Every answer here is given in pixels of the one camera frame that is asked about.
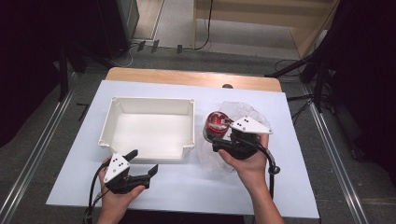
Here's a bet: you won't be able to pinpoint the red can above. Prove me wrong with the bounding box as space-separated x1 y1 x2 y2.
203 110 233 143

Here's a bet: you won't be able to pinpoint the white plastic bin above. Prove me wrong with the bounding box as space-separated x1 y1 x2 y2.
98 96 196 165

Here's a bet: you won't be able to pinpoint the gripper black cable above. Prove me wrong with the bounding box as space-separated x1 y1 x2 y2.
245 138 281 201
83 161 110 224

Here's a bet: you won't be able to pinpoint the white paper sheet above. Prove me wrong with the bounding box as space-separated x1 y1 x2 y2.
46 79 320 219

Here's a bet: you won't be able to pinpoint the black upright stand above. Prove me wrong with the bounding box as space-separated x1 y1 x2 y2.
57 43 70 103

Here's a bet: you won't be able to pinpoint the black hanging cable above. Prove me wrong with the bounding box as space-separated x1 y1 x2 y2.
181 0 215 51

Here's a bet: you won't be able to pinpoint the dark cabinet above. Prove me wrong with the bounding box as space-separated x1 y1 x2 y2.
96 0 140 61

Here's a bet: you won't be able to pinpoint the clear printed plastic bag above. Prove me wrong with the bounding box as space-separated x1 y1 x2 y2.
197 101 273 174

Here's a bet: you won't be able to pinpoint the person's left hand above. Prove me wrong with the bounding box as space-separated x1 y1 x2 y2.
97 157 146 217

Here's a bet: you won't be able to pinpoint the person's right hand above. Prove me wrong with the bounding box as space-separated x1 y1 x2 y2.
218 133 270 191

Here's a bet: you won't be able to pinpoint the light wooden shelf unit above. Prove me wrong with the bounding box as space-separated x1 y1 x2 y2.
192 0 341 60

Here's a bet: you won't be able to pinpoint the white floor cable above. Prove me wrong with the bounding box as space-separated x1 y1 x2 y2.
116 43 139 68

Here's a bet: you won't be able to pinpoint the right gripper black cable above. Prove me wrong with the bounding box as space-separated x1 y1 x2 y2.
245 138 281 201

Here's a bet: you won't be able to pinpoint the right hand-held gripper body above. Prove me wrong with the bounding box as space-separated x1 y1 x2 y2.
228 116 274 161

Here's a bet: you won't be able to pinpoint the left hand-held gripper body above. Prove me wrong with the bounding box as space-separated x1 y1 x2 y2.
103 152 140 194

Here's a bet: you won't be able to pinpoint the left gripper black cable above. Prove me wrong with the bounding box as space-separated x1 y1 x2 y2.
83 161 110 224

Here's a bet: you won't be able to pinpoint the black tripod stand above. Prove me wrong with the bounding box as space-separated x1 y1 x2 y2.
264 50 332 114

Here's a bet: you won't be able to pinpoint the black curtain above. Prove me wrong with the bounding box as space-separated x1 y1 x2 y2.
311 0 396 188
0 0 104 148

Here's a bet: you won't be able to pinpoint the black floor cables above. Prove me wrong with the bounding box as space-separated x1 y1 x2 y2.
286 92 316 126

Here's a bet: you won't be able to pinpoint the metal floor rail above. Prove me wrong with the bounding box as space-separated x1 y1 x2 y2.
0 90 77 224
302 83 372 224

